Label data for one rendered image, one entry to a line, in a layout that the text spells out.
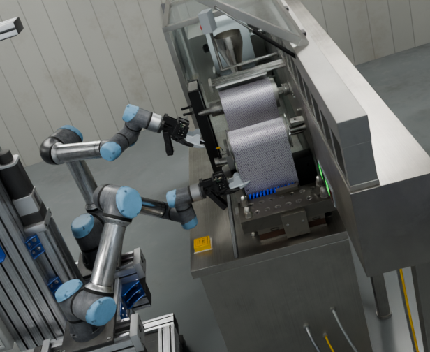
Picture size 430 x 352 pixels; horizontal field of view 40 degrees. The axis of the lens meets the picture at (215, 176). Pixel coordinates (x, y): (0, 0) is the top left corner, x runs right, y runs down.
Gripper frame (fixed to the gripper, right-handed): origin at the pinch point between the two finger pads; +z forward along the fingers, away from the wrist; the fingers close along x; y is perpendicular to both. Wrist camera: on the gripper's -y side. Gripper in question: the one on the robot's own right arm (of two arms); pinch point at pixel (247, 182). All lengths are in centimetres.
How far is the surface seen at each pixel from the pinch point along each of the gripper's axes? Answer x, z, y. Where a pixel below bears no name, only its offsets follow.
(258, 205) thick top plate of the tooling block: -10.7, 2.3, -6.0
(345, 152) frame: -83, 31, 47
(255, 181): -0.3, 3.3, -0.4
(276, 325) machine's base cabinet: -26, -5, -59
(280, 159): -0.3, 16.5, 6.7
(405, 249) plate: -84, 42, 12
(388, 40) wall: 383, 167, -94
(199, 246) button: -13.0, -26.7, -16.6
